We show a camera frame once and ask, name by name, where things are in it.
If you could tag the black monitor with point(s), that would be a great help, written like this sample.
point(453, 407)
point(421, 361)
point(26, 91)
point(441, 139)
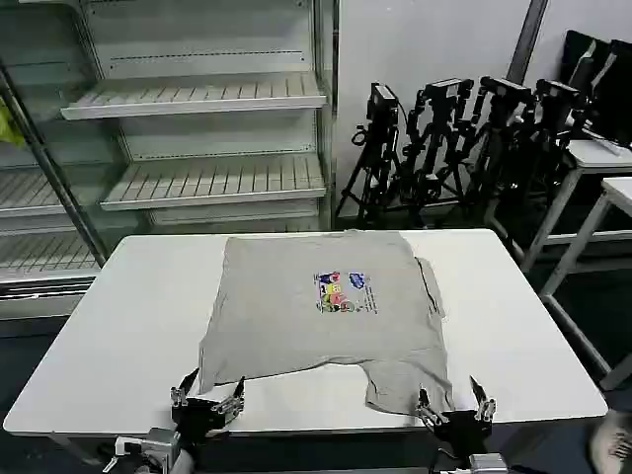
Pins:
point(617, 94)
point(577, 59)

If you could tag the person's foot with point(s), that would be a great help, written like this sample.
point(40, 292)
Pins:
point(614, 442)

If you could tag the large white table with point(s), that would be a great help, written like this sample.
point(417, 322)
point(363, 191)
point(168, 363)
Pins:
point(123, 321)

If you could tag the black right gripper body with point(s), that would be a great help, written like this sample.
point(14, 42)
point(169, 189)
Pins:
point(464, 432)

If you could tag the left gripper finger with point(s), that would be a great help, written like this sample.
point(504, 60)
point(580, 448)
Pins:
point(236, 397)
point(185, 387)

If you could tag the glass-fronted white shelf unit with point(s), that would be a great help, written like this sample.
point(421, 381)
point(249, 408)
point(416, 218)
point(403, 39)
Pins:
point(34, 197)

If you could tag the grey printed t-shirt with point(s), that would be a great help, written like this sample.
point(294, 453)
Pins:
point(296, 340)

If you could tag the white empty shelf unit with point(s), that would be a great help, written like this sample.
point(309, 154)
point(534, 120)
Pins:
point(217, 94)

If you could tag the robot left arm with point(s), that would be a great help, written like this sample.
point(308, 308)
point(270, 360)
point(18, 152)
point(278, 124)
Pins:
point(158, 447)

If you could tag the yellow-green cloth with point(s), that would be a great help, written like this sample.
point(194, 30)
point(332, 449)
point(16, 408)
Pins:
point(9, 123)

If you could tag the grey wall column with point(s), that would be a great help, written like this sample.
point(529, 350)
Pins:
point(529, 34)

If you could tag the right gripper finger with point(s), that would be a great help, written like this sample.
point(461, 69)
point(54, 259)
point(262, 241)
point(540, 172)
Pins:
point(427, 405)
point(484, 405)

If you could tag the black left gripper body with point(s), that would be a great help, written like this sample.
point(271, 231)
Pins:
point(202, 419)

